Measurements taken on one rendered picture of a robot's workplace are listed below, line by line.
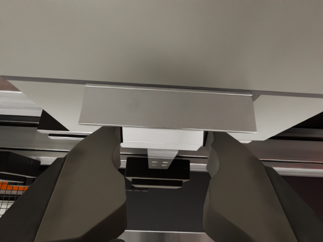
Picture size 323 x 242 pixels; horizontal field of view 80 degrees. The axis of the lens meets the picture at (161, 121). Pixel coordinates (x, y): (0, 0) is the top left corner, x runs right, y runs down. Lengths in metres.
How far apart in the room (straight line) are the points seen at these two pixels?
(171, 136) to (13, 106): 0.17
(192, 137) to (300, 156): 0.39
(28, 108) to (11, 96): 0.03
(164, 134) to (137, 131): 0.02
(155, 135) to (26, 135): 0.38
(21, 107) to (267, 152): 0.45
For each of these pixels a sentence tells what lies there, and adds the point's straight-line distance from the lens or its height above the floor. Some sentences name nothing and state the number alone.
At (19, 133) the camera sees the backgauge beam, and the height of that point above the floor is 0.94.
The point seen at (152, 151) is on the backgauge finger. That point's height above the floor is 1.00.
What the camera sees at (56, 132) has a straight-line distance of 0.21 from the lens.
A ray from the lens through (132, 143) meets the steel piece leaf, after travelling 0.21.
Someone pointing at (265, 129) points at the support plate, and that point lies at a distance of 0.17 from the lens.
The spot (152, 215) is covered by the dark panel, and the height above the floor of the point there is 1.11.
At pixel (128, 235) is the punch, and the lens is 0.19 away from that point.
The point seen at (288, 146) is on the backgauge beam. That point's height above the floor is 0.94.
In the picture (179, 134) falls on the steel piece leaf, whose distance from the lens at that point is 0.17.
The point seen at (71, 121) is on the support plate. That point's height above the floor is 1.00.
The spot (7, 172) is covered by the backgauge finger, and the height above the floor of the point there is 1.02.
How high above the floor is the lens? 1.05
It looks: 21 degrees down
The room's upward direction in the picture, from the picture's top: 178 degrees counter-clockwise
